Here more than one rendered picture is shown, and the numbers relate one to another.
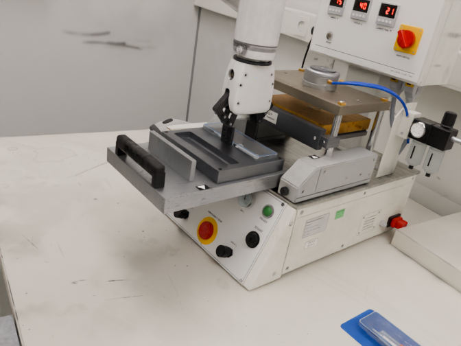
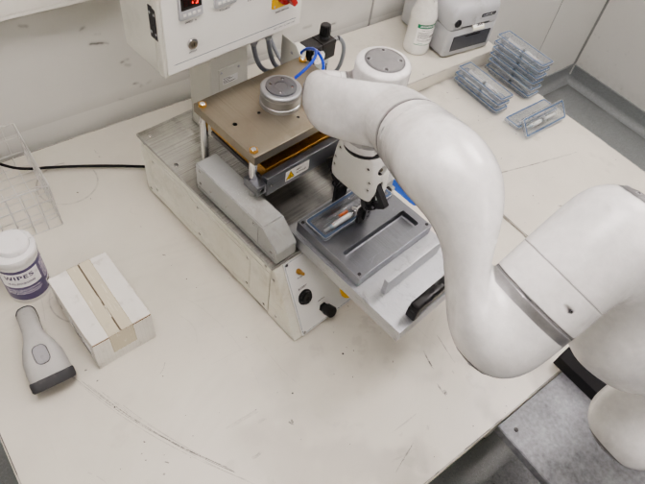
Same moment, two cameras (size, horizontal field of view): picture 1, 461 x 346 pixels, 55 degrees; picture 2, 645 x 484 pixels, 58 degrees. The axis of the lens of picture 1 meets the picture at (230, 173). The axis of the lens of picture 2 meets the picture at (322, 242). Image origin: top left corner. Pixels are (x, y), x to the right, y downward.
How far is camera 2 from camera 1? 134 cm
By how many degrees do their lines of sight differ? 76
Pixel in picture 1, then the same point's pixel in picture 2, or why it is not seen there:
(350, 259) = not seen: hidden behind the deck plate
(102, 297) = (452, 365)
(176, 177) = (434, 263)
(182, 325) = not seen: hidden behind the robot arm
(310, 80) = (296, 107)
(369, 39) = (243, 16)
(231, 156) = (392, 215)
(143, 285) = (426, 337)
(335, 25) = (195, 29)
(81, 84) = not seen: outside the picture
